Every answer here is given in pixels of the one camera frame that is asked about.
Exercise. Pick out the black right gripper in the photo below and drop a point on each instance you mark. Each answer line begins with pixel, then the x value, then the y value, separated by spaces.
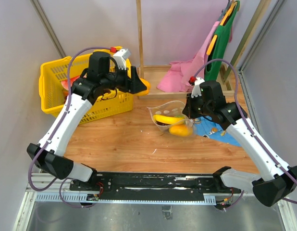
pixel 188 110

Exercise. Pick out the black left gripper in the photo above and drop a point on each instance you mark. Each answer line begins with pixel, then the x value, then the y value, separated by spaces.
pixel 135 83

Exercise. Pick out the yellow bell pepper toy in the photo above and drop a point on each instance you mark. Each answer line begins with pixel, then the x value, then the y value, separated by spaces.
pixel 145 92

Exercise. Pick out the long yellow banana toy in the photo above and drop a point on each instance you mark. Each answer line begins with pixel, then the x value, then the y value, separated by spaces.
pixel 169 119

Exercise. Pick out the clear zip top bag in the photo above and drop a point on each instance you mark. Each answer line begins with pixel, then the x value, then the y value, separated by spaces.
pixel 174 109

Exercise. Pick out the yellow mango toy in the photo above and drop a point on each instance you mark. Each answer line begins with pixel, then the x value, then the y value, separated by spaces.
pixel 181 130

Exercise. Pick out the dark purple mangosteen toy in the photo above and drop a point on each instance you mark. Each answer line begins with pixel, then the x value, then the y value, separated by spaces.
pixel 162 124

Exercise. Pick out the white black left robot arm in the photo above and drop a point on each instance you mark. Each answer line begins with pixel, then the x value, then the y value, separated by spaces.
pixel 104 72

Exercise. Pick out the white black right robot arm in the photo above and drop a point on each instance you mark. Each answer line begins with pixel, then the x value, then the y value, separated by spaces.
pixel 276 178

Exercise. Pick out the blue cartoon print cloth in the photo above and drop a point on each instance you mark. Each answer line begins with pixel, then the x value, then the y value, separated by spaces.
pixel 206 128

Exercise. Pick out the yellow plastic shopping basket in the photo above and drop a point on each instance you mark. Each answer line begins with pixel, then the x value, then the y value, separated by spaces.
pixel 53 94

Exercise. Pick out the green cloth garment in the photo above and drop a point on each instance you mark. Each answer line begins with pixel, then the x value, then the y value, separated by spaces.
pixel 223 31

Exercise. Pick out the pink cloth garment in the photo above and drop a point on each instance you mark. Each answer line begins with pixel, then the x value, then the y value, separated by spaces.
pixel 177 77

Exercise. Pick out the yellow clothes hanger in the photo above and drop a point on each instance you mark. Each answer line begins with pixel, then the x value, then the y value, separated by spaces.
pixel 211 45

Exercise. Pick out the watermelon slice toy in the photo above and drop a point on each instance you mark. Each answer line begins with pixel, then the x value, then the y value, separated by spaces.
pixel 64 83

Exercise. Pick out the wooden clothes rack frame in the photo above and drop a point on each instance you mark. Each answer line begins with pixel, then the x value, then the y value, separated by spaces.
pixel 154 72

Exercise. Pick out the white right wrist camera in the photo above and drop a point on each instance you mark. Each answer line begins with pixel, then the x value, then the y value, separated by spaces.
pixel 195 82

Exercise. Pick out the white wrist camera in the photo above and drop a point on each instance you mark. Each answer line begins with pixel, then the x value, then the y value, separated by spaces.
pixel 119 57
pixel 195 82

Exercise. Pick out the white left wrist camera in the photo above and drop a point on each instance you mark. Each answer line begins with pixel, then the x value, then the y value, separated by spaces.
pixel 119 57

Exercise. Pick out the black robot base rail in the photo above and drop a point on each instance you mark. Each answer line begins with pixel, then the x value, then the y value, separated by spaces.
pixel 152 188

